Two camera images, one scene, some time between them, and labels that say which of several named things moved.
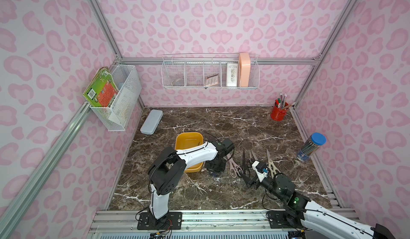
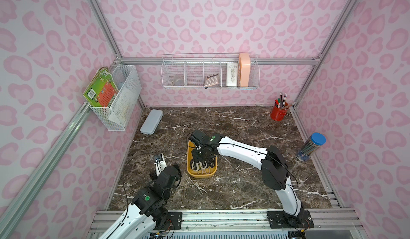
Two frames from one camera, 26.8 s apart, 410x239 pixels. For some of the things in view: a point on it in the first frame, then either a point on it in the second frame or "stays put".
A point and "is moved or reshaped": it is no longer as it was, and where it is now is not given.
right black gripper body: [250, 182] -> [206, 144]
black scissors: [245, 165] is moved or reshaped
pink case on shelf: [244, 66] stays put
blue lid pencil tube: [310, 145] stays put
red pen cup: [277, 114] stays put
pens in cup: [281, 102] stays put
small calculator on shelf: [212, 80] stays put
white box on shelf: [231, 74] stays put
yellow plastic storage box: [186, 140] is moved or reshaped
